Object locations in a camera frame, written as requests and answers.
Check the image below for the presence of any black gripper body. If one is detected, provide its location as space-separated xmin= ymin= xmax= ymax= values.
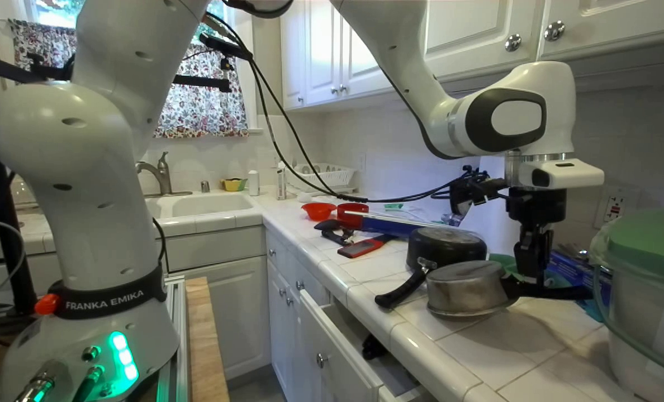
xmin=507 ymin=185 xmax=571 ymax=255

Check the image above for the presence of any silver pot with black handle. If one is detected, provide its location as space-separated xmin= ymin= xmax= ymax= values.
xmin=425 ymin=258 xmax=596 ymax=321

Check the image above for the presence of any green cloth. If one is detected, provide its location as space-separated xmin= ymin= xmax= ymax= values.
xmin=488 ymin=253 xmax=523 ymax=278

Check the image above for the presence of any blue cardboard box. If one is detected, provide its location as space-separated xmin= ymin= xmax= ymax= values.
xmin=546 ymin=245 xmax=618 ymax=323

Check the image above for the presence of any clear container with green lid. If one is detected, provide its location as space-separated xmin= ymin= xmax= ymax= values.
xmin=587 ymin=208 xmax=664 ymax=381

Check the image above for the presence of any red and black tool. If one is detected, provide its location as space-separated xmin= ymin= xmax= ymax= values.
xmin=337 ymin=232 xmax=390 ymax=262

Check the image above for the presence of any white upper cabinet door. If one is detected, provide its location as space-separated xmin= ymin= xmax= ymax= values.
xmin=280 ymin=0 xmax=349 ymax=112
xmin=536 ymin=0 xmax=664 ymax=62
xmin=341 ymin=18 xmax=394 ymax=98
xmin=422 ymin=0 xmax=546 ymax=81

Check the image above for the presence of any white cabinet door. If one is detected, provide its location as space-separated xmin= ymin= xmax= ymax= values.
xmin=341 ymin=18 xmax=394 ymax=98
xmin=172 ymin=255 xmax=271 ymax=380
xmin=536 ymin=0 xmax=664 ymax=62
xmin=280 ymin=0 xmax=349 ymax=112
xmin=422 ymin=0 xmax=546 ymax=81

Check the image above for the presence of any black hand tool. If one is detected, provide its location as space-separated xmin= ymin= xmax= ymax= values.
xmin=313 ymin=218 xmax=360 ymax=247

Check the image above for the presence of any open white drawer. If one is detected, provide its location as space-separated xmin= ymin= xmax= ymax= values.
xmin=293 ymin=285 xmax=438 ymax=402

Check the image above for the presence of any white dish rack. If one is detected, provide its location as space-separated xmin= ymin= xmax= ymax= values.
xmin=289 ymin=162 xmax=360 ymax=196

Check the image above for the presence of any white soap dispenser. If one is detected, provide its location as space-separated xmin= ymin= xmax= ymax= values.
xmin=275 ymin=158 xmax=290 ymax=201

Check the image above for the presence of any small white bottle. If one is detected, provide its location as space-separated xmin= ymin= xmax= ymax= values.
xmin=244 ymin=168 xmax=261 ymax=199

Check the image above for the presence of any white lower cabinet door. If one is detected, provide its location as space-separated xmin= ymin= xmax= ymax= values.
xmin=172 ymin=255 xmax=271 ymax=380

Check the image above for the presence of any white kitchen sink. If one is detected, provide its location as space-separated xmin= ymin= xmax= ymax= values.
xmin=146 ymin=190 xmax=261 ymax=220

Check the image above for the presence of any wooden board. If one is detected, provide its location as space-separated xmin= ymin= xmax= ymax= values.
xmin=183 ymin=275 xmax=232 ymax=402

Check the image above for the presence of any floral window curtain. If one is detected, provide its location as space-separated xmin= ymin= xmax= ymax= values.
xmin=4 ymin=18 xmax=250 ymax=141

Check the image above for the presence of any metal sink faucet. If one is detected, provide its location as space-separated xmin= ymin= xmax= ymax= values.
xmin=135 ymin=149 xmax=178 ymax=199

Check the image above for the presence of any white wall outlet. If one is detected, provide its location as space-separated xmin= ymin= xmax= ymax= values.
xmin=598 ymin=194 xmax=640 ymax=232

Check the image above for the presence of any black pot with long handle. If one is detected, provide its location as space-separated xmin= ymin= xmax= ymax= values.
xmin=373 ymin=226 xmax=491 ymax=313

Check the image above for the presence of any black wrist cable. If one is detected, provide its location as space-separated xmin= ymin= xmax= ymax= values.
xmin=199 ymin=8 xmax=460 ymax=208

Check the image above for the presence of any black camera boom bar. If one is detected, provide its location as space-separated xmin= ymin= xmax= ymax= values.
xmin=0 ymin=32 xmax=256 ymax=96

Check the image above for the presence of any black base cable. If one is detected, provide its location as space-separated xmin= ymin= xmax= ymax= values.
xmin=150 ymin=218 xmax=174 ymax=275

